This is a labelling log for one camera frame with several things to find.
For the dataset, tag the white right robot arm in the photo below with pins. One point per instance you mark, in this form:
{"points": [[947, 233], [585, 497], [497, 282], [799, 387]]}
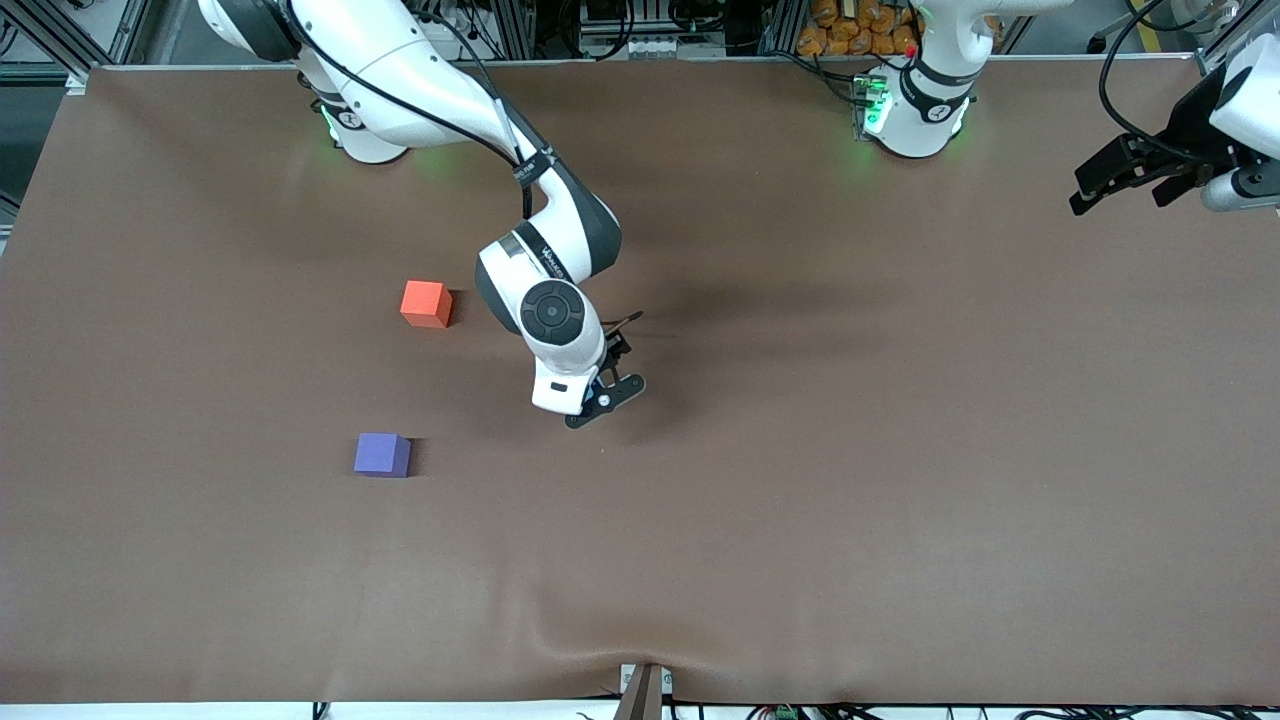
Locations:
{"points": [[400, 60]]}

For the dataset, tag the brown table mat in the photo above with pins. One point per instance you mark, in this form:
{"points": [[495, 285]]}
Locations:
{"points": [[700, 550]]}

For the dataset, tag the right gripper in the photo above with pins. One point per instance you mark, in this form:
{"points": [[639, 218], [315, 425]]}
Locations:
{"points": [[617, 349]]}

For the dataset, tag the metal table edge bracket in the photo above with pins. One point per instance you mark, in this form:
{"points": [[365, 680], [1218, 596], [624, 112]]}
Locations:
{"points": [[645, 700]]}

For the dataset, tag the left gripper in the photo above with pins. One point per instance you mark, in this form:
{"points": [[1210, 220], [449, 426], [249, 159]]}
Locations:
{"points": [[1187, 140]]}

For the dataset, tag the aluminium frame post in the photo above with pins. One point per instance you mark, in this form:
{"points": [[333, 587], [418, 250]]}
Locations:
{"points": [[780, 25], [515, 30]]}

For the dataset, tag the bag of orange items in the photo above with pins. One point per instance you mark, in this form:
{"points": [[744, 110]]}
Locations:
{"points": [[850, 35]]}

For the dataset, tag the aluminium frame strut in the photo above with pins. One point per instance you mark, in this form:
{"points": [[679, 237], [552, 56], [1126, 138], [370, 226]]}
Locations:
{"points": [[125, 30]]}

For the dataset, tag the purple foam block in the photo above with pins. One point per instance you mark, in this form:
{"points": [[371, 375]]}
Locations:
{"points": [[382, 455]]}

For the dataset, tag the orange foam block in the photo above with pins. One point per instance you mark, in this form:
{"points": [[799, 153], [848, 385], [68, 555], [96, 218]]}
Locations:
{"points": [[425, 302]]}

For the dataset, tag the white power strip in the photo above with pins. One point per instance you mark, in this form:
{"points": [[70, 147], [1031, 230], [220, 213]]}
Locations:
{"points": [[655, 47]]}

